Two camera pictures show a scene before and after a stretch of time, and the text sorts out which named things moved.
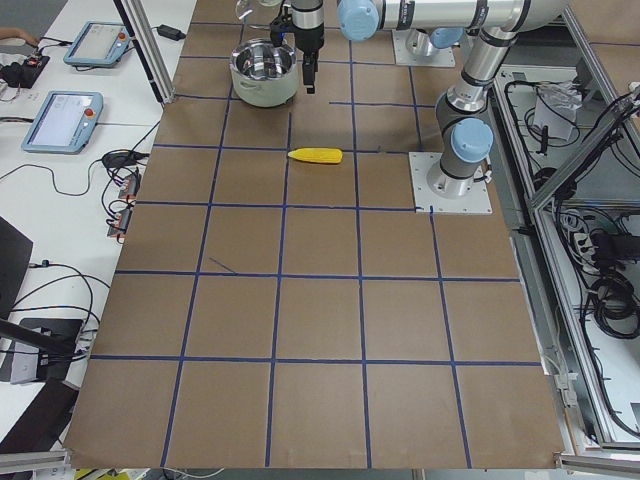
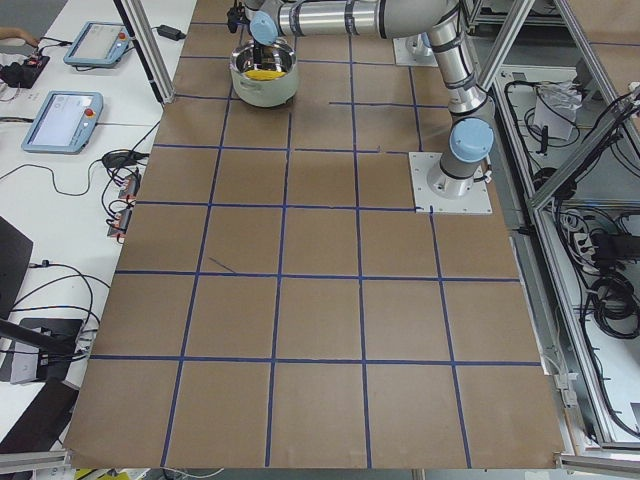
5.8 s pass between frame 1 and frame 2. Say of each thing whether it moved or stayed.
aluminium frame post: stayed
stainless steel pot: stayed
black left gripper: moved
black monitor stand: stayed
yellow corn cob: moved
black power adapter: stayed
